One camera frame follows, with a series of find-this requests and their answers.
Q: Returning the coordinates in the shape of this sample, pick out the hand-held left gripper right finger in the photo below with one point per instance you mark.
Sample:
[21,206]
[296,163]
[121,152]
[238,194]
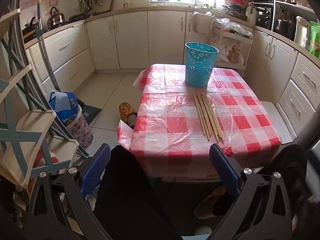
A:
[225,170]

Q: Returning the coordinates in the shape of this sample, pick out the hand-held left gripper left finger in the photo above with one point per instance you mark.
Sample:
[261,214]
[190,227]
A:
[96,167]

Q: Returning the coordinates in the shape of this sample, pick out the bundle of wooden chopsticks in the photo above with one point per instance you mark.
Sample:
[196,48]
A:
[207,117]

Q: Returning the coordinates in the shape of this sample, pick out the blue perforated floral bucket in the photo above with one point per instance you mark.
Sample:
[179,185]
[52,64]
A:
[200,67]

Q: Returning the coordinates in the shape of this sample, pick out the floral trash bin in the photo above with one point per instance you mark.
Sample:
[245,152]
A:
[82,132]

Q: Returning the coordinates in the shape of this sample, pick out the yellow patterned slipper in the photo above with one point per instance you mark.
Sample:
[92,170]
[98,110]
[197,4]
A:
[207,205]
[126,110]

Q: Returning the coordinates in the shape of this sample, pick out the dark floor mat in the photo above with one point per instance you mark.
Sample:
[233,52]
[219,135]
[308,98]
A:
[91,113]

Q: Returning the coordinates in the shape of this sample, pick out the white stool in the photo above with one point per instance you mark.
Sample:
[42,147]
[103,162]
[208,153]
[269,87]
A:
[277,122]

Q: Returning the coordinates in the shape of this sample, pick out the red white checked tablecloth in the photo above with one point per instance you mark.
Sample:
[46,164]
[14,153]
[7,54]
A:
[170,125]

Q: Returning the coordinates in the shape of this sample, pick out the blue plastic bag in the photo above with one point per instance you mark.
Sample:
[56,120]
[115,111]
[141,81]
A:
[62,102]

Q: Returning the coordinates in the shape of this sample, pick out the beige blue folding rack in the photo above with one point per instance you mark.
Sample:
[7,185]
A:
[30,127]

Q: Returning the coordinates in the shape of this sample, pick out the cream door cabinet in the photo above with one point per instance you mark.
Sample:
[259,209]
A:
[132,37]
[275,67]

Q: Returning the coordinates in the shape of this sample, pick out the white plastic bag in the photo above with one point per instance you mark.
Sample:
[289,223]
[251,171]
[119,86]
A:
[223,53]

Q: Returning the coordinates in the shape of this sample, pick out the red printed plastic bag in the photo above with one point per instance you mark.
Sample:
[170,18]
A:
[236,53]

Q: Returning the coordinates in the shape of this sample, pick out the cream drawer cabinet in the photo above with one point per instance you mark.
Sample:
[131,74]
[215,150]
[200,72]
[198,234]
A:
[307,80]
[62,55]

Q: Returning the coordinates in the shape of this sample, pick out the white trolley cart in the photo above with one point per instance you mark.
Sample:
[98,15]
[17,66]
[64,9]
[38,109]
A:
[215,37]

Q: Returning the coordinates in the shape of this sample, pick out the clear plastic bag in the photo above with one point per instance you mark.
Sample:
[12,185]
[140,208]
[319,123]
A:
[232,27]

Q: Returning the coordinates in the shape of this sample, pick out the white hanging bin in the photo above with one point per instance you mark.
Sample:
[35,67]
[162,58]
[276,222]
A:
[202,22]

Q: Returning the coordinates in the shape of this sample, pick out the black wok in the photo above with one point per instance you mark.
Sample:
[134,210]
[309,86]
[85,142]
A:
[30,32]

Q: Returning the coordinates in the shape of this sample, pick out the black frying pan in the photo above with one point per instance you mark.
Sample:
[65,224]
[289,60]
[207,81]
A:
[78,18]

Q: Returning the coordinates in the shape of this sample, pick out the black cooking pot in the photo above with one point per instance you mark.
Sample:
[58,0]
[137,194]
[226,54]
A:
[285,28]

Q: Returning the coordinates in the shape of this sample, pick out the steel kettle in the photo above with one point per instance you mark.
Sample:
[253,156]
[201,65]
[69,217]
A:
[57,18]

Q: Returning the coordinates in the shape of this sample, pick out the black toaster oven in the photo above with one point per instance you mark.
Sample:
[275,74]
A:
[262,17]

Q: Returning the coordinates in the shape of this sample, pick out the white cutting board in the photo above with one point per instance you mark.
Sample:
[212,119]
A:
[251,15]

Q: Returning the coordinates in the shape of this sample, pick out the white thermos jug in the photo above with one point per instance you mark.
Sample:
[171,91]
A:
[302,32]

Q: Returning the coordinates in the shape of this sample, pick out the green packet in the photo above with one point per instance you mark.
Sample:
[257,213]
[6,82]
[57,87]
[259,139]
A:
[315,40]

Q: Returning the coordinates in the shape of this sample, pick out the kitchen utensil rack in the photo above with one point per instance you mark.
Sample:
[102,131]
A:
[87,2]

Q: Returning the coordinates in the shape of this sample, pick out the stack of pans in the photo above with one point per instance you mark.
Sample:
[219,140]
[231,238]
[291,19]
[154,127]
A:
[236,5]

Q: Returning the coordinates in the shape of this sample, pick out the clear plastic bottle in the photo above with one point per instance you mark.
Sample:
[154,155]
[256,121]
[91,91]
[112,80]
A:
[126,3]

